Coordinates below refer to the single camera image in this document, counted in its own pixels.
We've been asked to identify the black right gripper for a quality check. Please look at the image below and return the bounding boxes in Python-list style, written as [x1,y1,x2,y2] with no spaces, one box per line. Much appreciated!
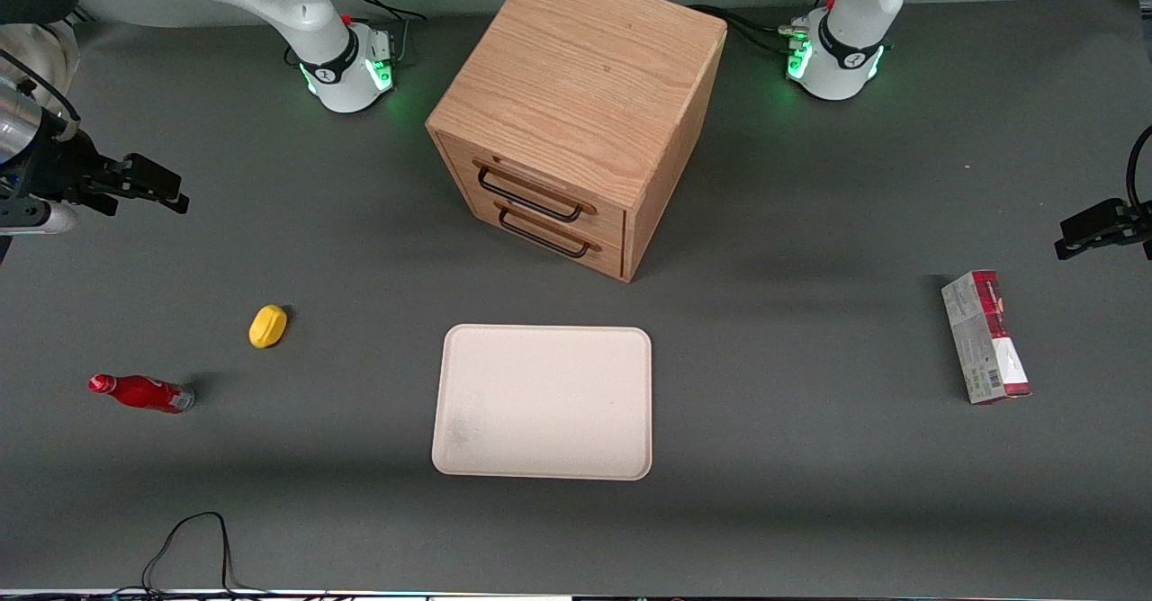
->
[0,130,191,220]

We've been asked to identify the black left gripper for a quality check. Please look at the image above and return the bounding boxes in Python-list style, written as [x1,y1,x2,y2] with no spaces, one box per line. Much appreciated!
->
[1055,198,1152,262]

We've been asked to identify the red coke bottle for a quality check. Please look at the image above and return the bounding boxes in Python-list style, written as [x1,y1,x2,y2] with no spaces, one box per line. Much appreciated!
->
[87,372,196,415]

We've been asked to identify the cream plastic tray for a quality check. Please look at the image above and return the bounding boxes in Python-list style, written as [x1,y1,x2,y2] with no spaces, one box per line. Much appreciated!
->
[431,324,653,481]

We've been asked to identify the grey and red carton box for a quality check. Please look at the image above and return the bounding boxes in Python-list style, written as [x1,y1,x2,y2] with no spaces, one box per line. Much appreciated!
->
[940,269,1033,406]

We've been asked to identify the yellow lemon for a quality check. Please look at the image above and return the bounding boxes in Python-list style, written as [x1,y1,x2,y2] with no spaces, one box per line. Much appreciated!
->
[248,304,289,350]

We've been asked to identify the oak drawer front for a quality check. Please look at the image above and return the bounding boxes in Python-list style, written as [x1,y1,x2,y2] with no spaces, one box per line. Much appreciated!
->
[437,132,629,247]
[450,182,627,281]

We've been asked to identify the oak wooden drawer cabinet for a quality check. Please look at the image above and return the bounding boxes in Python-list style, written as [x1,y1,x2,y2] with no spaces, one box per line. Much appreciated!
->
[426,0,728,283]

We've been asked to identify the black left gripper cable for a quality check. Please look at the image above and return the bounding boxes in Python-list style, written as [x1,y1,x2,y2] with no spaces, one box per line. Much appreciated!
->
[1124,123,1152,217]

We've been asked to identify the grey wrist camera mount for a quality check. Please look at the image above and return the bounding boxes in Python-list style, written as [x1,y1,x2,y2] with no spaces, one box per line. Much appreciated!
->
[0,198,79,238]

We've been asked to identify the black arm-mounted cable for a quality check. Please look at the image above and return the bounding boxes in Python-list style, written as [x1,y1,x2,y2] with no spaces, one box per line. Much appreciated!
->
[0,47,84,131]

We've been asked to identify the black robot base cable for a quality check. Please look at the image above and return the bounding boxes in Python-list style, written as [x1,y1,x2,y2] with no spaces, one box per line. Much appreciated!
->
[329,0,429,69]
[688,3,816,56]

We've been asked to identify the thin black looped table cable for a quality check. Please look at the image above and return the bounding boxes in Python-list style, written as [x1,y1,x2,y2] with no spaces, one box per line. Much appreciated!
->
[139,511,271,598]

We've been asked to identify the black metal drawer handle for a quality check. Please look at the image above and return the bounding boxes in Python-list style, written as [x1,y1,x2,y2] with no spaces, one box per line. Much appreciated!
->
[473,161,598,224]
[494,202,602,260]

